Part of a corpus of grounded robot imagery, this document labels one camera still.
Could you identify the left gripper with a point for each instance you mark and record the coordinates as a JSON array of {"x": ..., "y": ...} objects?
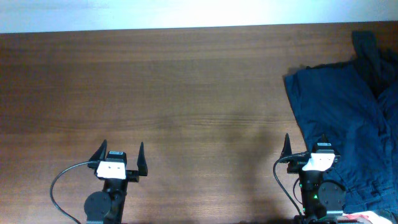
[{"x": 133, "y": 174}]

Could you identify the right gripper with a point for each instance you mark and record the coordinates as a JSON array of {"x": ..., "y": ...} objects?
[{"x": 295, "y": 166}]

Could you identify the navy blue shorts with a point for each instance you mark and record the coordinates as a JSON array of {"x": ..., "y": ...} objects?
[{"x": 362, "y": 127}]

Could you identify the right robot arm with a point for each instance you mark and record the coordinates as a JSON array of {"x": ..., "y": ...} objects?
[{"x": 322, "y": 200}]

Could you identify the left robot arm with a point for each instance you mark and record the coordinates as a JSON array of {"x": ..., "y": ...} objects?
[{"x": 107, "y": 205}]

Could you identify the red white object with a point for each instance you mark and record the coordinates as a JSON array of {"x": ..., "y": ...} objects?
[{"x": 365, "y": 217}]

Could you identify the black garment pile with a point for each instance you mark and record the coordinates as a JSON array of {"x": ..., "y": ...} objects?
[{"x": 378, "y": 68}]

